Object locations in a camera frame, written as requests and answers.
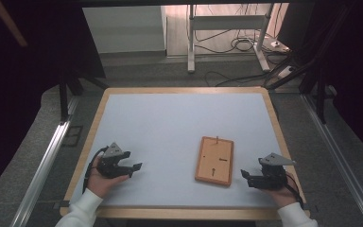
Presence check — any person's left hand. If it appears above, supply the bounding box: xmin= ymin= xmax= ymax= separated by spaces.
xmin=86 ymin=156 xmax=130 ymax=200

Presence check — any black floor cable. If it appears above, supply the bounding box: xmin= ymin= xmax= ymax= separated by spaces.
xmin=204 ymin=70 xmax=269 ymax=88

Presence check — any black metal stand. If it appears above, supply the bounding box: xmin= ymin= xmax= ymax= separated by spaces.
xmin=58 ymin=67 xmax=110 ymax=123
xmin=264 ymin=6 xmax=354 ymax=125

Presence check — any wooden beam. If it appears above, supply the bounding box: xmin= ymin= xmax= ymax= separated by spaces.
xmin=0 ymin=0 xmax=28 ymax=48

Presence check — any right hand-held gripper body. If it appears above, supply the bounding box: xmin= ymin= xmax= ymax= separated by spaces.
xmin=247 ymin=152 xmax=297 ymax=191

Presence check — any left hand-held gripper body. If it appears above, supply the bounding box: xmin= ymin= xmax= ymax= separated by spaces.
xmin=95 ymin=142 xmax=132 ymax=180

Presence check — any white table mat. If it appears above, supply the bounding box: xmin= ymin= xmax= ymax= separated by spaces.
xmin=69 ymin=93 xmax=299 ymax=209

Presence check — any hand-held gripper black cable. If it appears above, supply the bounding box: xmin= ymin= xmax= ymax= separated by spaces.
xmin=81 ymin=146 xmax=110 ymax=194
xmin=285 ymin=172 xmax=305 ymax=210

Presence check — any left hand-held gripper black cable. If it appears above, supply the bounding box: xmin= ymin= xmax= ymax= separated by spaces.
xmin=81 ymin=146 xmax=110 ymax=194

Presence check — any right hand-held gripper black cable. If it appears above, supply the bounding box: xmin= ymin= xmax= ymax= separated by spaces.
xmin=285 ymin=172 xmax=305 ymax=210

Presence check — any silver metal rail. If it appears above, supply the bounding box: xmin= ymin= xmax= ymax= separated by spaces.
xmin=300 ymin=94 xmax=363 ymax=227
xmin=9 ymin=120 xmax=72 ymax=227

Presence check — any person's right hand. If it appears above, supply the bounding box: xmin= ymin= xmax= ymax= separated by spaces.
xmin=262 ymin=175 xmax=298 ymax=209

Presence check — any white metal desk frame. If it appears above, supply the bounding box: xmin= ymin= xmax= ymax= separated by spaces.
xmin=186 ymin=3 xmax=276 ymax=74

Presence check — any white power strip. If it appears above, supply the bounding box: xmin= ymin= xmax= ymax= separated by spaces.
xmin=277 ymin=65 xmax=297 ymax=79

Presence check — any wooden photo frame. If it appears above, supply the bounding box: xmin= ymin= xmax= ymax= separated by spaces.
xmin=194 ymin=135 xmax=235 ymax=187

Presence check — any tangle of black cables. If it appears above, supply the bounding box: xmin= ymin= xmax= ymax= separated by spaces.
xmin=194 ymin=4 xmax=292 ymax=55

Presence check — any white cabinet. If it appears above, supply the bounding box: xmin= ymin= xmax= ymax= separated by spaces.
xmin=82 ymin=6 xmax=168 ymax=55

